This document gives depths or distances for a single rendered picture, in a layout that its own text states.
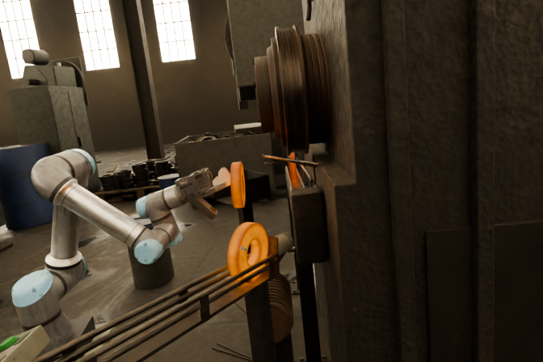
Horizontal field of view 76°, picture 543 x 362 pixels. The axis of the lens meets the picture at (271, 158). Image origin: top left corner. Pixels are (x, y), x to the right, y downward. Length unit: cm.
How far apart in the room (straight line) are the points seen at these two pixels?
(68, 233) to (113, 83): 1114
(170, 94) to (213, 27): 250
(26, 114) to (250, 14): 272
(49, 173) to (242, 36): 301
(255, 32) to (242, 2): 33
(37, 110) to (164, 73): 756
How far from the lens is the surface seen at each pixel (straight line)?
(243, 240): 90
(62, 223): 142
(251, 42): 395
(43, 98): 464
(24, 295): 142
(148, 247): 113
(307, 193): 110
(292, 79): 111
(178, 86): 1174
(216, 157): 376
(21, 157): 451
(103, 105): 1261
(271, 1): 406
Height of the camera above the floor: 110
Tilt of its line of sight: 10 degrees down
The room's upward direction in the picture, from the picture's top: 6 degrees counter-clockwise
